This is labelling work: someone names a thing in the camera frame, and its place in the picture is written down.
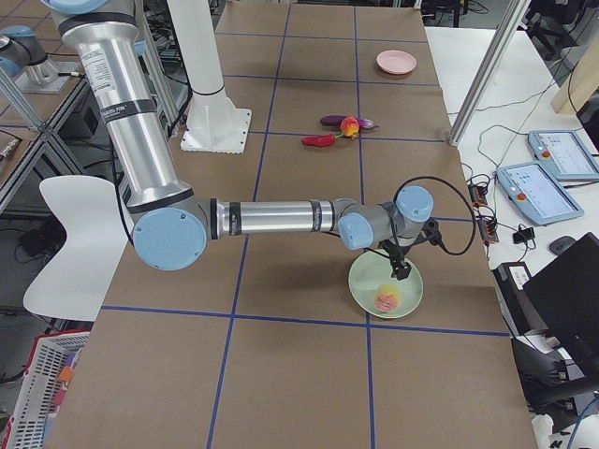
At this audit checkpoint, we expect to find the white chair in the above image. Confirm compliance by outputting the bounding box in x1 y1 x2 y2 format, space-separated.
23 175 127 322

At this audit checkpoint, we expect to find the black laptop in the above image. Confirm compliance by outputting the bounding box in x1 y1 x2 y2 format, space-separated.
524 232 598 375

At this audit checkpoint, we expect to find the near teach pendant tablet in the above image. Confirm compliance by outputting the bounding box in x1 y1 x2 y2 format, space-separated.
496 162 584 225

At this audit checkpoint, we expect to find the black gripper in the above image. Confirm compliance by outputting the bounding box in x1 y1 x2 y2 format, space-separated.
377 219 442 281

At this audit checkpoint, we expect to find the second grey robot arm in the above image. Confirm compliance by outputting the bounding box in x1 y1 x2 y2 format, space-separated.
1 25 78 94

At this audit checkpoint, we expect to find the pink plate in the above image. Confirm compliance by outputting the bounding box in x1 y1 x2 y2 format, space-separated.
375 50 417 75

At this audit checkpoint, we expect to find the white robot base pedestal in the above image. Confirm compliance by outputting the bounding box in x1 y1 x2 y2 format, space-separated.
168 0 252 154

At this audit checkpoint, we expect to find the far teach pendant tablet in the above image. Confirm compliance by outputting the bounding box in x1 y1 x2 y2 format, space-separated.
528 130 598 181

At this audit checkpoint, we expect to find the black computer mouse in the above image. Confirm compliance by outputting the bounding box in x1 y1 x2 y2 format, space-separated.
548 236 577 256

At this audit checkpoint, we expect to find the aluminium frame post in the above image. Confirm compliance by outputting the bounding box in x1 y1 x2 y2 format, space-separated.
447 0 531 147

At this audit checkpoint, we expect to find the teach pendant tablet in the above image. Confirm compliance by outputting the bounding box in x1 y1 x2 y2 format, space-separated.
528 130 598 181
496 162 584 225

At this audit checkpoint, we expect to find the purple eggplant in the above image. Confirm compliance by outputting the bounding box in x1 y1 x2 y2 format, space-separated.
319 115 378 130

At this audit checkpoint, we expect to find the green plate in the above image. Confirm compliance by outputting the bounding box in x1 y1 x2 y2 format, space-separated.
347 253 424 320

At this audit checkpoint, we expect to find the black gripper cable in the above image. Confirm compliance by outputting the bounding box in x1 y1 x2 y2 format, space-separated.
392 176 477 256

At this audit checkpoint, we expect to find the white red plastic basket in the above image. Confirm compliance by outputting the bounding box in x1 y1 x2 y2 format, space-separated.
2 330 90 448

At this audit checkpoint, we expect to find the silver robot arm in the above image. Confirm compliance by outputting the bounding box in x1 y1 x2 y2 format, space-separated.
48 1 441 280

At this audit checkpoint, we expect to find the yellow pink peach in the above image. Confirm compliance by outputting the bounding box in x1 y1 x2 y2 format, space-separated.
373 284 402 313

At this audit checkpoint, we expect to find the red pomegranate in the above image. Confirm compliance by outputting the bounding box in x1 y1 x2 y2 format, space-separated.
340 116 360 138

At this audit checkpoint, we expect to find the red chili pepper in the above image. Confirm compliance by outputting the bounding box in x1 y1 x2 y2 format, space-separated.
301 134 338 148

